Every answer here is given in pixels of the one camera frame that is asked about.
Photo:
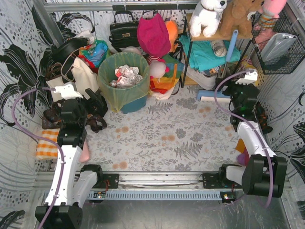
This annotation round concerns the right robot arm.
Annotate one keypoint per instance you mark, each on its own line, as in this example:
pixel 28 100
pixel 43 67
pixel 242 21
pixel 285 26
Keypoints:
pixel 264 174

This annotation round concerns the white pink snowman plush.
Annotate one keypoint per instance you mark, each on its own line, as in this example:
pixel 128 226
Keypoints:
pixel 157 67

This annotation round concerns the red cloth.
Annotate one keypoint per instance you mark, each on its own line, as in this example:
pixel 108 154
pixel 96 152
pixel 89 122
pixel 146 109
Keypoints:
pixel 91 65

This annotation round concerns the orange plush toy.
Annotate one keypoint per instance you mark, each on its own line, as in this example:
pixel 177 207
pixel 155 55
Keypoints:
pixel 172 29

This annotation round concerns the cream canvas tote bag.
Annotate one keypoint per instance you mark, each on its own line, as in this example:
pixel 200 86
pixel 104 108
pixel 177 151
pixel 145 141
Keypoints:
pixel 73 70

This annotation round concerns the white dog plush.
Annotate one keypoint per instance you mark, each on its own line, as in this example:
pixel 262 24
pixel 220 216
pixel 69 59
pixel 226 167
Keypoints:
pixel 206 17

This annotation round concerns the wooden shelf rack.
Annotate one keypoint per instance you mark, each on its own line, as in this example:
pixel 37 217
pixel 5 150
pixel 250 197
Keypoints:
pixel 216 36

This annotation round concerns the white sheep plush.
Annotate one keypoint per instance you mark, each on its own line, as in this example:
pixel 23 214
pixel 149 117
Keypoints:
pixel 132 49

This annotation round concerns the orange checkered towel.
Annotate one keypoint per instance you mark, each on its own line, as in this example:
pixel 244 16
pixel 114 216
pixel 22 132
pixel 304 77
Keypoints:
pixel 46 150

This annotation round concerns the black wire basket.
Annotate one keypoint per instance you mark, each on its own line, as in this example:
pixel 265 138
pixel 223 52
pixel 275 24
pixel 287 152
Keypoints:
pixel 289 61

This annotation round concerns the pink plush toy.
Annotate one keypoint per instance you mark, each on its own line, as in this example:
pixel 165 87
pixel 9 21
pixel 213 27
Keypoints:
pixel 270 12

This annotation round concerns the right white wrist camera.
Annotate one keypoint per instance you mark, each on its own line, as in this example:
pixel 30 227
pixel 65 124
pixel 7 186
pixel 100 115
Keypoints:
pixel 249 77

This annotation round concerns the silver foil pouch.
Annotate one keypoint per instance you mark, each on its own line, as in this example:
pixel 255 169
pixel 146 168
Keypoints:
pixel 277 46

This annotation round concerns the rainbow striped bag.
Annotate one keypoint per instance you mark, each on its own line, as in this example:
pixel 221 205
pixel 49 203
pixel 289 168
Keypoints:
pixel 172 73

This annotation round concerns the yellow trash bag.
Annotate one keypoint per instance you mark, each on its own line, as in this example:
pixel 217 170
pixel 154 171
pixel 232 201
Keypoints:
pixel 106 73

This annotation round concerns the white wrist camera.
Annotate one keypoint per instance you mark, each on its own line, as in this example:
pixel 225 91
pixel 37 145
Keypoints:
pixel 68 91
pixel 249 77

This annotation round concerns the colourful printed cloth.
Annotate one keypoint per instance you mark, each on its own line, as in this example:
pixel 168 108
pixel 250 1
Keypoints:
pixel 96 52

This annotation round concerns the blue floor mop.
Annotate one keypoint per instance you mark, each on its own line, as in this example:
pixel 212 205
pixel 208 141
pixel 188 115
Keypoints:
pixel 208 95

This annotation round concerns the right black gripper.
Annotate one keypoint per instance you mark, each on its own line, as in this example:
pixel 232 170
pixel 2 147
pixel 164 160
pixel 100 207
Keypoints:
pixel 228 89

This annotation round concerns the brown patterned shoe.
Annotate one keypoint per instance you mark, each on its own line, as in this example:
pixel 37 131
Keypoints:
pixel 52 120

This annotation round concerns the brown teddy bear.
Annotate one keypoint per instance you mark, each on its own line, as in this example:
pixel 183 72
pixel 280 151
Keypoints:
pixel 235 16

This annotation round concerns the black leather handbag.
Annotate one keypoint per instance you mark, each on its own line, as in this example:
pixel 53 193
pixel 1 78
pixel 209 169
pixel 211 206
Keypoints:
pixel 124 34

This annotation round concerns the teal trash bin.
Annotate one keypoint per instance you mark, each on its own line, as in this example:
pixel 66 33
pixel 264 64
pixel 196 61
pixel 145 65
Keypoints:
pixel 129 106

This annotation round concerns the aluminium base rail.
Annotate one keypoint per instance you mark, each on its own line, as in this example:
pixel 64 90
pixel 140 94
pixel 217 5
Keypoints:
pixel 152 181

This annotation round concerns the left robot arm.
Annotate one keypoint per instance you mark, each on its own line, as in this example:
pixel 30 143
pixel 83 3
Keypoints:
pixel 63 206

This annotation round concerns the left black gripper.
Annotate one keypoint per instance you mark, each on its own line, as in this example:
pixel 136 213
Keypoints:
pixel 93 105

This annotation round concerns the pink cylinder bottle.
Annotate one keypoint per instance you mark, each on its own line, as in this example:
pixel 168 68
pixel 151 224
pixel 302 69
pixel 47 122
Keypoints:
pixel 85 155

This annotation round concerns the magenta fabric bag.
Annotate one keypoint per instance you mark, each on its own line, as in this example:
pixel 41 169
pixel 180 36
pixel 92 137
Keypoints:
pixel 153 36

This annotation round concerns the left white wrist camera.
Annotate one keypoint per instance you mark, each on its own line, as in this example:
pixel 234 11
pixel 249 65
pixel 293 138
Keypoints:
pixel 68 91

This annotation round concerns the teal folded cloth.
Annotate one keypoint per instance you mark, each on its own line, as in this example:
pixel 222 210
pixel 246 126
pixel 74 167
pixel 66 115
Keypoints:
pixel 202 56

